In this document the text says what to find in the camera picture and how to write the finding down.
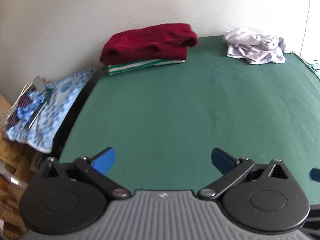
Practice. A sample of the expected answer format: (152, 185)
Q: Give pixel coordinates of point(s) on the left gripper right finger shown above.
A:
(262, 198)

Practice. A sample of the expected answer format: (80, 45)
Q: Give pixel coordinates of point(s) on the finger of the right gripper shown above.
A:
(315, 174)

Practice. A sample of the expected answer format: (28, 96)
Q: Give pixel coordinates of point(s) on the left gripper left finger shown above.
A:
(67, 197)

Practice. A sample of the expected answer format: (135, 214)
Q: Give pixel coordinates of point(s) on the dark red knit sweater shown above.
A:
(168, 41)

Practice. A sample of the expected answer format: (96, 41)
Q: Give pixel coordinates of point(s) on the cardboard boxes clutter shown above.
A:
(16, 174)

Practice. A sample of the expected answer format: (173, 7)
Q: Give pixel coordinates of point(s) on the blue white patterned cloth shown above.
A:
(63, 93)

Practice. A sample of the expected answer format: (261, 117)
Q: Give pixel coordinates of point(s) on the small grey clip box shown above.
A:
(39, 84)

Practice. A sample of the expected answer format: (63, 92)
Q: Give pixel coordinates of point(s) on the green table cover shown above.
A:
(164, 122)

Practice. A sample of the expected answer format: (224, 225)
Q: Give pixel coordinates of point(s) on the crumpled lavender white garment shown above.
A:
(255, 48)

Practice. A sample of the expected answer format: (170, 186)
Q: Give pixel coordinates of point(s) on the green white striped folded shirt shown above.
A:
(127, 67)

